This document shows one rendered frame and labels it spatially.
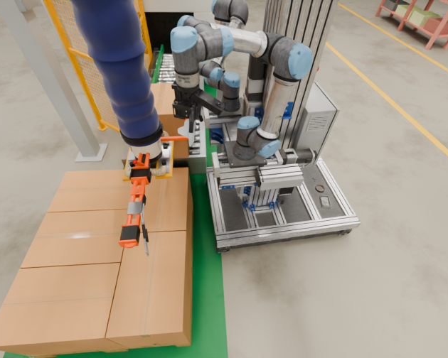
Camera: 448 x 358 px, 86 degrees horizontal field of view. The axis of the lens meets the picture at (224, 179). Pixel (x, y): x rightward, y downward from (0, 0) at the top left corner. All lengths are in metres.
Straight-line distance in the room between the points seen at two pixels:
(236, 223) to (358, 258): 1.11
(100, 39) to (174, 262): 1.22
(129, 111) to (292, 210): 1.60
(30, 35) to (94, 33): 1.52
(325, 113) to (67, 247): 1.82
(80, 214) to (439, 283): 2.88
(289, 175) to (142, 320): 1.15
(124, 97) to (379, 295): 2.28
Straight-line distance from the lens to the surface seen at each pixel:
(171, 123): 1.88
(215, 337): 2.05
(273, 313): 2.12
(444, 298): 2.76
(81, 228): 1.94
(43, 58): 2.68
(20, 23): 2.62
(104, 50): 1.16
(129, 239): 1.13
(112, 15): 1.11
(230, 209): 2.19
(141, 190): 1.28
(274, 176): 1.47
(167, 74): 3.44
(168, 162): 1.55
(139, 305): 1.59
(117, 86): 1.23
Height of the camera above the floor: 2.03
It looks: 49 degrees down
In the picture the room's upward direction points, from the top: 2 degrees clockwise
